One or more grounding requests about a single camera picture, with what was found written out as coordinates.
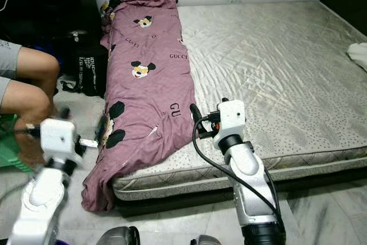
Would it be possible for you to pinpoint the purple cartoon print blanket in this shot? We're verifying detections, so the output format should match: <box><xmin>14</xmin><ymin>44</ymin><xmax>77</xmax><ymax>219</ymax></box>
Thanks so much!
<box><xmin>81</xmin><ymin>0</ymin><xmax>199</xmax><ymax>213</ymax></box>

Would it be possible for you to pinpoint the grey robot right leg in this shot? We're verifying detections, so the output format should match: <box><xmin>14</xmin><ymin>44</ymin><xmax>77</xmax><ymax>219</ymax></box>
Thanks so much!
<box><xmin>192</xmin><ymin>234</ymin><xmax>225</xmax><ymax>245</ymax></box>

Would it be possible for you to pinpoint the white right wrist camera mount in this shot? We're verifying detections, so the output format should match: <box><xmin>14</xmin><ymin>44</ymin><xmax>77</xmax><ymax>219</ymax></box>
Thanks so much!
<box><xmin>212</xmin><ymin>99</ymin><xmax>247</xmax><ymax>143</ymax></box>

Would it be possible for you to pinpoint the grey robot left leg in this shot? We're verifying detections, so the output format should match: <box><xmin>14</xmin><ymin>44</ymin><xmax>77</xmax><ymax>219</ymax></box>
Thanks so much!
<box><xmin>96</xmin><ymin>225</ymin><xmax>142</xmax><ymax>245</ymax></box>

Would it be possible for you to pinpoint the black bed base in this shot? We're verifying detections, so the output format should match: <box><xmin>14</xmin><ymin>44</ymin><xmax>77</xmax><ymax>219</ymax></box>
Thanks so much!
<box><xmin>114</xmin><ymin>165</ymin><xmax>367</xmax><ymax>217</ymax></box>

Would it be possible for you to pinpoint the white pillow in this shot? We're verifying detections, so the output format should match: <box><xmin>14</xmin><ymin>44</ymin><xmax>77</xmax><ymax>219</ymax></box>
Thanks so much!
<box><xmin>346</xmin><ymin>42</ymin><xmax>367</xmax><ymax>73</ymax></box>

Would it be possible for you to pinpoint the green plastic stool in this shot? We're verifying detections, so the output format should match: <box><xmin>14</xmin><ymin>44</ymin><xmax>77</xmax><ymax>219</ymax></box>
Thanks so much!
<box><xmin>0</xmin><ymin>113</ymin><xmax>36</xmax><ymax>174</ymax></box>

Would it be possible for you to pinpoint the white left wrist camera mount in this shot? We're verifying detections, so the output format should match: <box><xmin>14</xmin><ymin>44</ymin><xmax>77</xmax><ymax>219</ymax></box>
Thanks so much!
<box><xmin>40</xmin><ymin>117</ymin><xmax>84</xmax><ymax>166</ymax></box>

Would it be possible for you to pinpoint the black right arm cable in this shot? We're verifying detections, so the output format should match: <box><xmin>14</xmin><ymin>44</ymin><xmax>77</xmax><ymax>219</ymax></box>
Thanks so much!
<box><xmin>192</xmin><ymin>124</ymin><xmax>282</xmax><ymax>224</ymax></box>

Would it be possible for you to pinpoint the grey robot leg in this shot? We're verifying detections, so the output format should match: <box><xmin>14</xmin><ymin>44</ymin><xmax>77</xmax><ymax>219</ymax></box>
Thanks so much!
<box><xmin>96</xmin><ymin>225</ymin><xmax>142</xmax><ymax>245</ymax></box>
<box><xmin>192</xmin><ymin>234</ymin><xmax>225</xmax><ymax>245</ymax></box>

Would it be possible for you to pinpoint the white quilted mattress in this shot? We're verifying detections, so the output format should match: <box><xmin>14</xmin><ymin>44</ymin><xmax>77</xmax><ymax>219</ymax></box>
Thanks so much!
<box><xmin>112</xmin><ymin>0</ymin><xmax>367</xmax><ymax>200</ymax></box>

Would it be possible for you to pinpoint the black bag with white print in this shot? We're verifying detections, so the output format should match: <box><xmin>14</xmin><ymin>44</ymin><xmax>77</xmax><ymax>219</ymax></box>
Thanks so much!
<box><xmin>71</xmin><ymin>29</ymin><xmax>110</xmax><ymax>97</ymax></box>

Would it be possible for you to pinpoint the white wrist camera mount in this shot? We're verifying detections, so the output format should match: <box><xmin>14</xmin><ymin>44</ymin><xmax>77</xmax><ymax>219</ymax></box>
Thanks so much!
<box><xmin>40</xmin><ymin>117</ymin><xmax>84</xmax><ymax>166</ymax></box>
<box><xmin>212</xmin><ymin>99</ymin><xmax>247</xmax><ymax>143</ymax></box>

